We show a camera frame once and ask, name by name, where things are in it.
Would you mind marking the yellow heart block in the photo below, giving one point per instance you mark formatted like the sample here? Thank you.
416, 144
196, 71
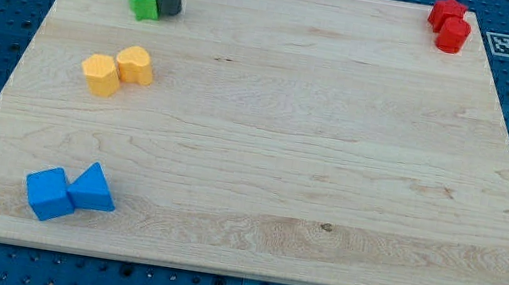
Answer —
135, 66

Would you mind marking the yellow hexagon block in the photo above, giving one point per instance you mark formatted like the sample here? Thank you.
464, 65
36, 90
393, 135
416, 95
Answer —
101, 75

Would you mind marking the red star block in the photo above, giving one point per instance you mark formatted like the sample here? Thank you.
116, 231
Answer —
444, 9

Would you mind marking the light wooden board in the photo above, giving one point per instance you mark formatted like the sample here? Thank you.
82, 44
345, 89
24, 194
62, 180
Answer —
311, 142

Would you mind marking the red cylinder block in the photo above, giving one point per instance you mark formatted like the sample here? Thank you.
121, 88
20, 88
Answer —
452, 35

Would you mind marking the blue triangle block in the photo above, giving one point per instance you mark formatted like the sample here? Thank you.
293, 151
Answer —
90, 190

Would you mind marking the blue cube block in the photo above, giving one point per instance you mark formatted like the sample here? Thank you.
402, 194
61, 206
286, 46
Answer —
47, 194

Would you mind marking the green star block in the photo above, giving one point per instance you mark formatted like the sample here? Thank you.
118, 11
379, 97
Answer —
144, 9

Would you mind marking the white fiducial marker tag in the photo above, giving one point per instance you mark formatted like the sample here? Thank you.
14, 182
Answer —
498, 43

